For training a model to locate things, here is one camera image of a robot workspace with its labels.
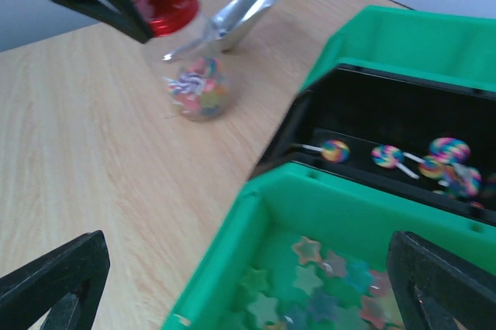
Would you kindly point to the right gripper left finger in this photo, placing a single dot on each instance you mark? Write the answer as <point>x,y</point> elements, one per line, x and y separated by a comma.
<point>65,285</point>

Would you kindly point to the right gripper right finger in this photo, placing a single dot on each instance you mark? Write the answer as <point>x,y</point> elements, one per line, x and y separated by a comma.
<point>436,289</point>

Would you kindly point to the red jar lid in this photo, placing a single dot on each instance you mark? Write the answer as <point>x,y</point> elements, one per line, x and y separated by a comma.
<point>165,17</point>

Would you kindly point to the silver metal scoop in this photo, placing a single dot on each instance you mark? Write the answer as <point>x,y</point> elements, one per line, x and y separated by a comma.
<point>228,24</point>

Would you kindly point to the clear glass jar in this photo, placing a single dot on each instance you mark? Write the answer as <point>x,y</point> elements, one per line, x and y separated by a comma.
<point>190,66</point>

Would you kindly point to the green bin with gummy candies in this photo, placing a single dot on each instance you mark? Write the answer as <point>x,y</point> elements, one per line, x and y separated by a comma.
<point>304,249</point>

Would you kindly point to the black bin with swirl lollipops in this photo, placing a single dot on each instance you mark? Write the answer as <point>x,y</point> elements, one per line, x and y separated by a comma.
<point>334,124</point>

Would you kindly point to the green bin with lollipops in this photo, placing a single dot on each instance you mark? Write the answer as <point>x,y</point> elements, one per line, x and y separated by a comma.
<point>452,49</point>

